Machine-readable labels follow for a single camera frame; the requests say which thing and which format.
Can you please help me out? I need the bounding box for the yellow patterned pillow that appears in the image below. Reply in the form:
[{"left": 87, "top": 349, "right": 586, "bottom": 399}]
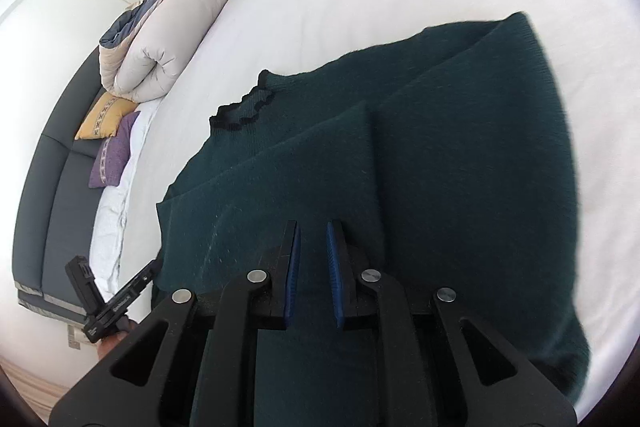
[{"left": 75, "top": 92, "right": 140, "bottom": 140}]

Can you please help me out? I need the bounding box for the purple patterned pillow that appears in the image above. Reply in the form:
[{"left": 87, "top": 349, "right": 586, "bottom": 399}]
[{"left": 89, "top": 111, "right": 142, "bottom": 188}]

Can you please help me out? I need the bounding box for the grey padded headboard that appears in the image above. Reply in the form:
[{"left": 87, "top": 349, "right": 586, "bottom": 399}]
[{"left": 15, "top": 42, "right": 113, "bottom": 320}]

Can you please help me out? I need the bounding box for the person's left hand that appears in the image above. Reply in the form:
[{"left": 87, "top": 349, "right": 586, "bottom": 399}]
[{"left": 96, "top": 331, "right": 132, "bottom": 362}]

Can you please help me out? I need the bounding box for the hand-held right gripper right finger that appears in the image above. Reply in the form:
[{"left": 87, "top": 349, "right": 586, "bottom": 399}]
[{"left": 326, "top": 220, "right": 578, "bottom": 427}]

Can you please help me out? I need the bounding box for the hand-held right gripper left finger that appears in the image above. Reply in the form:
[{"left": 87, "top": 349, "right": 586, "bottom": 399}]
[{"left": 48, "top": 220, "right": 301, "bottom": 427}]

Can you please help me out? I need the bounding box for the dark green sweater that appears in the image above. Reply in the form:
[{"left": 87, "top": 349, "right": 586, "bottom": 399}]
[{"left": 156, "top": 12, "right": 593, "bottom": 427}]

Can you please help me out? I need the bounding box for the white crumpled pillow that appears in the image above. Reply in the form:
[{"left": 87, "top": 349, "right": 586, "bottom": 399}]
[{"left": 89, "top": 97, "right": 166, "bottom": 288}]

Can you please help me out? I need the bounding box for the beige folded duvet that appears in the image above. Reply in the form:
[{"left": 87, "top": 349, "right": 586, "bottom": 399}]
[{"left": 98, "top": 0, "right": 236, "bottom": 102}]

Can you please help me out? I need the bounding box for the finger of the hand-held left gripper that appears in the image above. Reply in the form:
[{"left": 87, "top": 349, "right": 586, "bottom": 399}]
[
  {"left": 66, "top": 257, "right": 108, "bottom": 314},
  {"left": 101, "top": 258, "right": 162, "bottom": 317}
]

